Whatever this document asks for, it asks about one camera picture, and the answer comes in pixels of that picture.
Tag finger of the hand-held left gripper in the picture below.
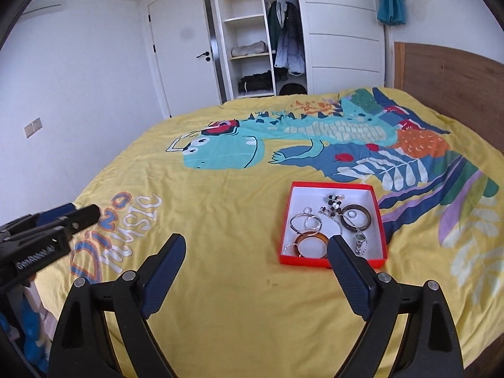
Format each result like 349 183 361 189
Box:
37 203 100 241
6 202 78 231

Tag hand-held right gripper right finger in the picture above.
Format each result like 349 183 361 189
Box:
327 235 464 378

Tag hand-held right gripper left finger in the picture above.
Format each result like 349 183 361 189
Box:
47 234 186 378

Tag red jewelry box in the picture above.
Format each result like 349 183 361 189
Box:
279 181 389 271

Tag silver pendant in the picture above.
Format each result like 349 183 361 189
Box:
353 230 369 257

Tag silver chain necklace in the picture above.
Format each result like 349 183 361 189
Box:
321 212 345 239

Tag orange bangle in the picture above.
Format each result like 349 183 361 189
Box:
295 232 330 260

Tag dark brown bangle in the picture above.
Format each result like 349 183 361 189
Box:
340 203 373 232

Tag beaded bracelet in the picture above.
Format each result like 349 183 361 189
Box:
320 194 348 218

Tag thin metal hoop bangle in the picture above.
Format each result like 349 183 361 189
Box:
290 213 316 232

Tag yellow dinosaur printed blanket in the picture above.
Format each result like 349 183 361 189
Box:
33 87 504 378

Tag white door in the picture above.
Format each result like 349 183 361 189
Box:
147 0 223 119

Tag white air conditioner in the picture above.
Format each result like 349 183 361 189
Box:
20 2 64 19

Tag folded dark clothes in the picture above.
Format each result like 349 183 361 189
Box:
238 71 275 96

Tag wooden headboard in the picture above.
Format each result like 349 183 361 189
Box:
394 41 504 155

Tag folded light clothes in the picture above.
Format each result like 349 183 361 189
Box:
231 40 271 58

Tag hanging denim jacket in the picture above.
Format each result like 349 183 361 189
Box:
274 2 306 75

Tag white wardrobe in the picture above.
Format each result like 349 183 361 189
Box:
209 0 389 101

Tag hanging dark green jacket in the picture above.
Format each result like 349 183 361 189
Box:
267 0 285 53

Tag wall switch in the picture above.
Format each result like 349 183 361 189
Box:
24 117 43 138

